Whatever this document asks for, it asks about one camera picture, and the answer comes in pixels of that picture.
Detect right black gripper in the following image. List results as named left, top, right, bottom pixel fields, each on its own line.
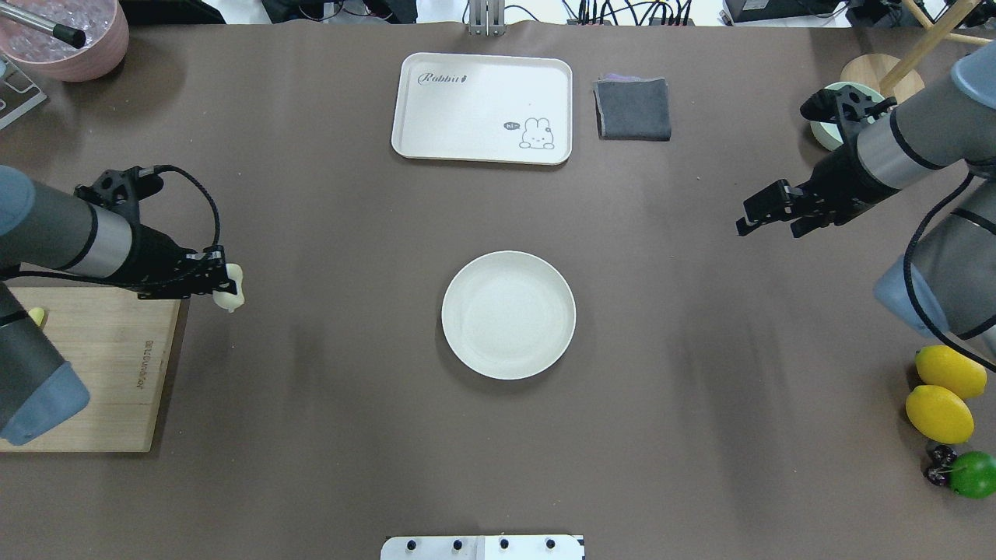
left=735, top=145, right=887, bottom=238

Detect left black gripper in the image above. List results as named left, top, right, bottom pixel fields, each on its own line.
left=117, top=226, right=237, bottom=300

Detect white steamed bun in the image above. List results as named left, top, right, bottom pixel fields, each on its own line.
left=211, top=263, right=245, bottom=314

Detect cream round plate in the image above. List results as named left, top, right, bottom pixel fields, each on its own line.
left=440, top=250, right=577, bottom=380

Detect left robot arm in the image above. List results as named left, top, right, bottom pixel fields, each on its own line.
left=2, top=164, right=245, bottom=453

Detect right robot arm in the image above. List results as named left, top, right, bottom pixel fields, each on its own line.
left=736, top=44, right=995, bottom=371

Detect cream rectangular tray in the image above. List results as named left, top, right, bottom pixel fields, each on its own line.
left=391, top=52, right=573, bottom=166

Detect mint green bowl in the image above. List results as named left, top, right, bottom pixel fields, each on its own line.
left=808, top=81, right=885, bottom=150

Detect wooden cutting board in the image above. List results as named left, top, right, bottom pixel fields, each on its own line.
left=2, top=287, right=184, bottom=453

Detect wooden mug tree stand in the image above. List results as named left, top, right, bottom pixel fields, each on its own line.
left=840, top=0, right=996, bottom=103

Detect grey folded cloth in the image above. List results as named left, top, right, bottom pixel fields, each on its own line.
left=593, top=75, right=672, bottom=142

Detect yellow plastic knife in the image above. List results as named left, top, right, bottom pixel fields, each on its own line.
left=27, top=307, right=47, bottom=327

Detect yellow lemon far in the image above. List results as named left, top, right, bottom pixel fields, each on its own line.
left=914, top=346, right=987, bottom=400

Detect yellow lemon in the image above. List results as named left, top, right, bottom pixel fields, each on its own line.
left=906, top=385, right=975, bottom=444
left=914, top=346, right=987, bottom=400

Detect yellow lemon near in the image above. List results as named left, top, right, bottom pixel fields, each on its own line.
left=906, top=385, right=975, bottom=444

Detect pink bowl with ice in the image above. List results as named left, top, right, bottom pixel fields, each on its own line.
left=1, top=1, right=129, bottom=82

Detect metal muddler stick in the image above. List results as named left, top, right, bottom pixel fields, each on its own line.
left=1, top=1, right=86, bottom=49

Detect dark small fruit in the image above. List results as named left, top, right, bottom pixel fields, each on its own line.
left=924, top=443, right=959, bottom=487

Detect green lime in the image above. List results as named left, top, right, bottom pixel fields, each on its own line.
left=950, top=451, right=995, bottom=499

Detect white wire cup rack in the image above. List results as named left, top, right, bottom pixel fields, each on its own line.
left=1, top=55, right=47, bottom=130

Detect aluminium frame post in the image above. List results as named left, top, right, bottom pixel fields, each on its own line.
left=466, top=0, right=507, bottom=37

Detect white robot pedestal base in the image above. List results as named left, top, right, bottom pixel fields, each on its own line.
left=380, top=534, right=587, bottom=559

